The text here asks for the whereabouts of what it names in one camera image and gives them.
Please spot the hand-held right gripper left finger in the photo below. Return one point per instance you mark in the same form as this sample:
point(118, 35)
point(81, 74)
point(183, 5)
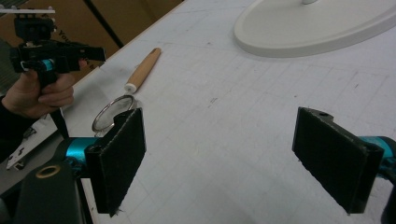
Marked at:
point(115, 161)

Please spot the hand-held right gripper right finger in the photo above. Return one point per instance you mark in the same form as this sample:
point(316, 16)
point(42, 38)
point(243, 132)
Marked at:
point(339, 161)

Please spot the white hook rack stand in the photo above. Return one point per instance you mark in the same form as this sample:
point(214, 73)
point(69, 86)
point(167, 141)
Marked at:
point(311, 28)

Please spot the brown cardboard panel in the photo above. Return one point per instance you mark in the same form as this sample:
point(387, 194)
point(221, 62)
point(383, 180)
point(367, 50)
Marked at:
point(140, 12)

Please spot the white marked card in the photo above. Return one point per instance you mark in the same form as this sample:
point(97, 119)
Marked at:
point(28, 146)

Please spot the white grid mat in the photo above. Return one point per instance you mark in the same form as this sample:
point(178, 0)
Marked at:
point(218, 124)

